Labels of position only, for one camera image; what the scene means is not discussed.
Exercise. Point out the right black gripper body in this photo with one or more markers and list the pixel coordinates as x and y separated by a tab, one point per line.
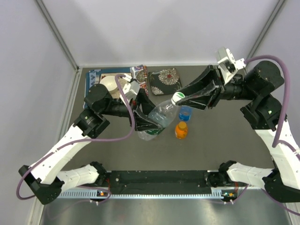
226	91

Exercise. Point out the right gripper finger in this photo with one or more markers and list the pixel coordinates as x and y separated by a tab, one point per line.
202	83
199	100

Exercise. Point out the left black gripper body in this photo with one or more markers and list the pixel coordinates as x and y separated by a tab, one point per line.
133	103

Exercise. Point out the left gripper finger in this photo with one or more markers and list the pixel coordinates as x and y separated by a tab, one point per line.
143	123
149	107

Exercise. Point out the green label water bottle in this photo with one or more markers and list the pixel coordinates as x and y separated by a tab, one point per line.
164	114

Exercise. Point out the blue label water bottle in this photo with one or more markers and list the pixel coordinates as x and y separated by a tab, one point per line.
185	113

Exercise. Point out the white green bottle cap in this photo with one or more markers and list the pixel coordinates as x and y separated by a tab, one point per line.
177	96

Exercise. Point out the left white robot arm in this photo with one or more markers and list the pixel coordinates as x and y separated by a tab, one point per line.
46	177

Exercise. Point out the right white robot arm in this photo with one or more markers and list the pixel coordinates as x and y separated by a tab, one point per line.
265	115

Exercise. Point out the orange juice bottle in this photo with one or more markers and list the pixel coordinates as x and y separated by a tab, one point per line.
181	130

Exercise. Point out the blue patterned placemat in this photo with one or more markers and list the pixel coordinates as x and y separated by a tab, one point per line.
139	73

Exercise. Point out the cream ceramic bowl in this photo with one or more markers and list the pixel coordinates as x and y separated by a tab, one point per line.
110	83

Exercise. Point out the silver fork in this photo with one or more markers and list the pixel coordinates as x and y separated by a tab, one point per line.
97	81

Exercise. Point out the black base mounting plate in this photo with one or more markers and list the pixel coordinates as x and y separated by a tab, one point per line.
162	182

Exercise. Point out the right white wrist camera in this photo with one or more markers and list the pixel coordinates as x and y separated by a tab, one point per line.
228	65

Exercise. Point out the right aluminium corner post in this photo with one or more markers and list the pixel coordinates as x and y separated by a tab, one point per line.
271	19

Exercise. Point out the aluminium corner post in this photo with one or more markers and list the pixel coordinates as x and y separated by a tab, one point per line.
271	19
45	13

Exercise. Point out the aluminium slotted rail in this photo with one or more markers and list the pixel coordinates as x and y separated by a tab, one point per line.
228	191

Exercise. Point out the left aluminium corner post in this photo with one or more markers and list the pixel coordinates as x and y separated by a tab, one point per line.
45	13

